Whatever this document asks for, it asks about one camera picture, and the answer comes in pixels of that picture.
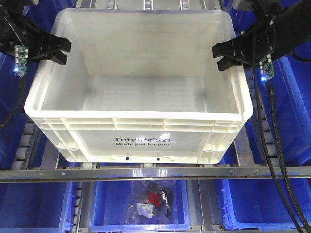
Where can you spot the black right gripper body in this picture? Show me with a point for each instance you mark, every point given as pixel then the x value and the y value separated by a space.
pixel 271 34

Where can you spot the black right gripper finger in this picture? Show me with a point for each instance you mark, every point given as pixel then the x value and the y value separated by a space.
pixel 226 63
pixel 236 48

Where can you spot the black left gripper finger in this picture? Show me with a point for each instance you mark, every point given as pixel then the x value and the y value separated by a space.
pixel 56 56
pixel 49 43

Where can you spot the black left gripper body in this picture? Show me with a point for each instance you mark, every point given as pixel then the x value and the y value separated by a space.
pixel 17 29

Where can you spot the white plastic Totelife crate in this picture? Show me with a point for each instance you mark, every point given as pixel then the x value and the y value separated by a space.
pixel 140 87

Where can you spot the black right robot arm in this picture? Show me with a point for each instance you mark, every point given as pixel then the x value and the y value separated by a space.
pixel 300 16

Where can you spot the left green circuit board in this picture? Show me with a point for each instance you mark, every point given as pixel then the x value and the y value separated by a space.
pixel 21 56

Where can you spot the green circuit board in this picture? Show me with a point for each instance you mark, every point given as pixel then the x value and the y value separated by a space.
pixel 21 56
pixel 266 68

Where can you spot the blue storage bin left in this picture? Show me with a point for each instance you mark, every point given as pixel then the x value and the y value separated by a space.
pixel 13 90

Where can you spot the blue storage bin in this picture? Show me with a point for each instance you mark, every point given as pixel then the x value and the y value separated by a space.
pixel 292 91
pixel 13 90

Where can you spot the blue storage bin right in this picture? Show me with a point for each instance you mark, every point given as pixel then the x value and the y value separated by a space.
pixel 292 91

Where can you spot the right roller track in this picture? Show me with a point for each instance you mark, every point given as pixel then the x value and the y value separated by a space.
pixel 253 129

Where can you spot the roller track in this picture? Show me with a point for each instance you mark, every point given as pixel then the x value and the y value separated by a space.
pixel 253 129
pixel 26 152
pixel 79 192

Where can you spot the blue bin lower right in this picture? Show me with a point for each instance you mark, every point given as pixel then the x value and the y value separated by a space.
pixel 251 204

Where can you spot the blue bin lower middle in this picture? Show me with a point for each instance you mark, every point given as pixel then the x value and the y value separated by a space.
pixel 108 209

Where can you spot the blue bin lower left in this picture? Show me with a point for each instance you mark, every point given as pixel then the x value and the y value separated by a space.
pixel 37 207

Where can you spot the plastic bag of parts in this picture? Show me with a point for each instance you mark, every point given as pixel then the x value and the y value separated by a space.
pixel 150 202

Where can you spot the lower left roller track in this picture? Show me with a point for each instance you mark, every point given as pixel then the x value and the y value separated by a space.
pixel 79 192

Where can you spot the steel shelf front rail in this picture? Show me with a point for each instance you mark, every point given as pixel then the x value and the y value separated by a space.
pixel 124 173

